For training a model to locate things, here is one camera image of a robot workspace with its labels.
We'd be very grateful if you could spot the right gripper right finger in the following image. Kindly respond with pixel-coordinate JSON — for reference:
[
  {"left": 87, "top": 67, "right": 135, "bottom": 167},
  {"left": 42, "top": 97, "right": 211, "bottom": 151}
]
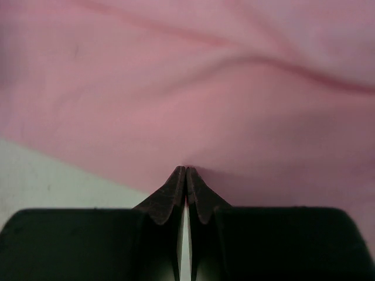
[{"left": 186, "top": 167, "right": 374, "bottom": 280}]

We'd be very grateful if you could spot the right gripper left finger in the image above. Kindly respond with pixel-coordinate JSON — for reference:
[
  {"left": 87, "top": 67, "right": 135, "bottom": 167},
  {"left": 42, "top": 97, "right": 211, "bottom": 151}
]
[{"left": 1, "top": 166, "right": 186, "bottom": 280}]

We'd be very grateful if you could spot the pink t shirt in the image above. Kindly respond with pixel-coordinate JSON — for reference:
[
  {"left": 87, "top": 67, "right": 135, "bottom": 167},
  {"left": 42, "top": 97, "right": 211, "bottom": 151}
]
[{"left": 1, "top": 1, "right": 374, "bottom": 249}]

